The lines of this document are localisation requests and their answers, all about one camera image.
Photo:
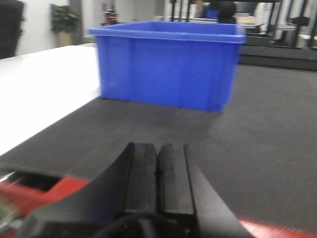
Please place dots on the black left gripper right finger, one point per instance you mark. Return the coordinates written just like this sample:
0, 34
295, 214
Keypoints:
187, 197

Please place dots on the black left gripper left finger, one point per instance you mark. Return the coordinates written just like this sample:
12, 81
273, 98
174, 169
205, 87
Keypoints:
119, 203

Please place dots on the blue plastic crate on conveyor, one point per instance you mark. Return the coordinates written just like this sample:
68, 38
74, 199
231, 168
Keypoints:
180, 64

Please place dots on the potted green plant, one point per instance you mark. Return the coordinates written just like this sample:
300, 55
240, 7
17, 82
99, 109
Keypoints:
64, 22

